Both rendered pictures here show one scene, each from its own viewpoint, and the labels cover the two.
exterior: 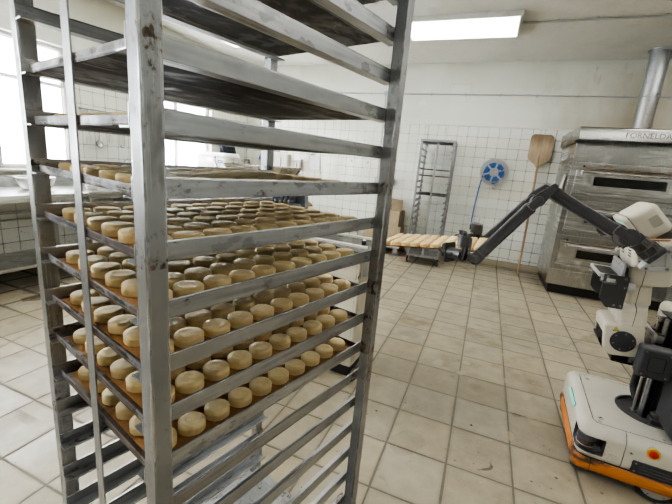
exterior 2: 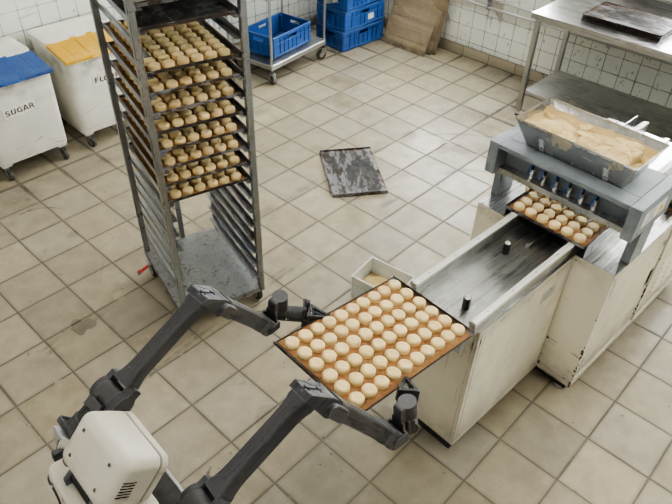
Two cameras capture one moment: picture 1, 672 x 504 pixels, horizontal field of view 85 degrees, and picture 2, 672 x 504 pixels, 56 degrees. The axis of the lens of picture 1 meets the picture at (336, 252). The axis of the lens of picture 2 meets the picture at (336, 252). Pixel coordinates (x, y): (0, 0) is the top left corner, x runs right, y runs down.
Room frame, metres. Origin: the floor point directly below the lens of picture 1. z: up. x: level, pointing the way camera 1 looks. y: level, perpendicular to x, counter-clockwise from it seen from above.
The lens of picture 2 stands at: (2.56, -2.04, 2.63)
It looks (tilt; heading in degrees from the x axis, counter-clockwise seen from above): 40 degrees down; 111
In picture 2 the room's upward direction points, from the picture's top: 2 degrees clockwise
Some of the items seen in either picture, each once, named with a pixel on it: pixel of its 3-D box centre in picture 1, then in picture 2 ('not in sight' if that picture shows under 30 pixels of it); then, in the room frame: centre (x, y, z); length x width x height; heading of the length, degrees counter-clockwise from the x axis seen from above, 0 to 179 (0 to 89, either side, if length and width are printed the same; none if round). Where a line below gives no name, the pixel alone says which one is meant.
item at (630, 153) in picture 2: not in sight; (587, 140); (2.69, 0.55, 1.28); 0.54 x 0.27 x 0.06; 156
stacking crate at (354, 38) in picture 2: not in sight; (349, 30); (0.29, 4.09, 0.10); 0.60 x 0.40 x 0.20; 67
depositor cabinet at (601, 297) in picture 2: not in sight; (588, 247); (2.88, 0.99, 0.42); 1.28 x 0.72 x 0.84; 66
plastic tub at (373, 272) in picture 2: not in sight; (382, 286); (1.85, 0.59, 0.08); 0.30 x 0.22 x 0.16; 166
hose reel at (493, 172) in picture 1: (489, 195); not in sight; (5.73, -2.26, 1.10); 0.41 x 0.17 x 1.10; 69
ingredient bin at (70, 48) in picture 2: not in sight; (90, 82); (-0.89, 1.54, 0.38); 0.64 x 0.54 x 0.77; 156
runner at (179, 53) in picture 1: (301, 91); (125, 47); (0.74, 0.09, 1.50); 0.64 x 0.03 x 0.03; 144
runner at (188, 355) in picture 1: (288, 313); (142, 138); (0.74, 0.09, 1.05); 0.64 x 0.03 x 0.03; 144
